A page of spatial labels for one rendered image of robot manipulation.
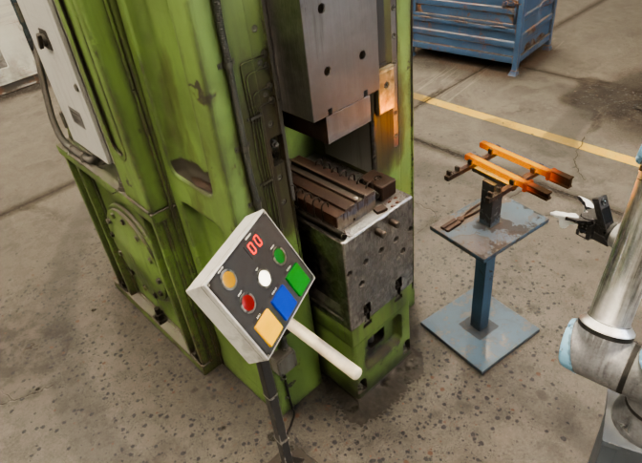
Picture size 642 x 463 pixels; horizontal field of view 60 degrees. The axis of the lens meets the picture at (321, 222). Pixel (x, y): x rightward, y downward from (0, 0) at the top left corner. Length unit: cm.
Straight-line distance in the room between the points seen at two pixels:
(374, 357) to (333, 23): 148
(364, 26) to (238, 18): 39
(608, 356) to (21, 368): 268
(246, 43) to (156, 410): 176
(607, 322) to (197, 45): 134
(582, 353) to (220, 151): 119
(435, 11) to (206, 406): 425
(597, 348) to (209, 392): 172
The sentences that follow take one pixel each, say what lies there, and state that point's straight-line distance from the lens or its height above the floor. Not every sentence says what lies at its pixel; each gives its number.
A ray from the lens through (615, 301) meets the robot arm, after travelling 173.
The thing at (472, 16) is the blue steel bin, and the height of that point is 47.
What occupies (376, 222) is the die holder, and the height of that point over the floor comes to 91.
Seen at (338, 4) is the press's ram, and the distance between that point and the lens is 169.
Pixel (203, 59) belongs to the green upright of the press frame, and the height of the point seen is 162.
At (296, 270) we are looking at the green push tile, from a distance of 168.
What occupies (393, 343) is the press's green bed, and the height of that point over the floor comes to 16.
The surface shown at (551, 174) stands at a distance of 231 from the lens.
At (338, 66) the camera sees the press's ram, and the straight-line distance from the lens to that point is 174.
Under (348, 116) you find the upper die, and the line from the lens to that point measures 182.
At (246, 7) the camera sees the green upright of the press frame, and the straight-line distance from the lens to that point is 167.
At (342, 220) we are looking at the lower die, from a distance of 198.
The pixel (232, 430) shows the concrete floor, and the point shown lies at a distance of 263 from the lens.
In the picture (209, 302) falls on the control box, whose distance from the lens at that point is 148.
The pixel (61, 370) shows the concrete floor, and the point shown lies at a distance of 318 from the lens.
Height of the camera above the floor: 213
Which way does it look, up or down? 36 degrees down
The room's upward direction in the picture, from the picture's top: 7 degrees counter-clockwise
